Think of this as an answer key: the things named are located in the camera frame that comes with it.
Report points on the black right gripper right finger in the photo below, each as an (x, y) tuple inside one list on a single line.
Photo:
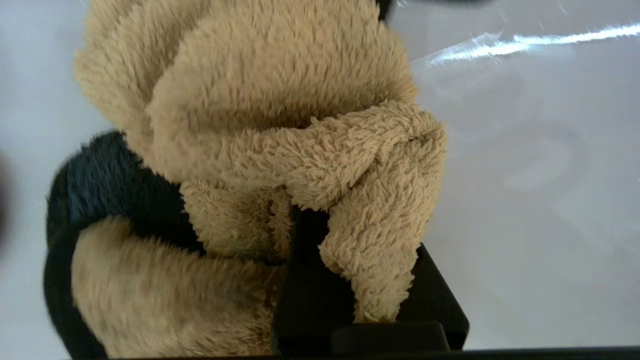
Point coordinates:
[(435, 305)]

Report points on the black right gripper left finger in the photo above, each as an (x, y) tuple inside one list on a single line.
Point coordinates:
[(310, 300)]

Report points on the yellow cloth with dark trim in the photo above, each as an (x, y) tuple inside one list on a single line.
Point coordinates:
[(260, 100)]

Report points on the white sink basin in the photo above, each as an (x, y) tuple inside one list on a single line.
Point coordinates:
[(525, 175)]

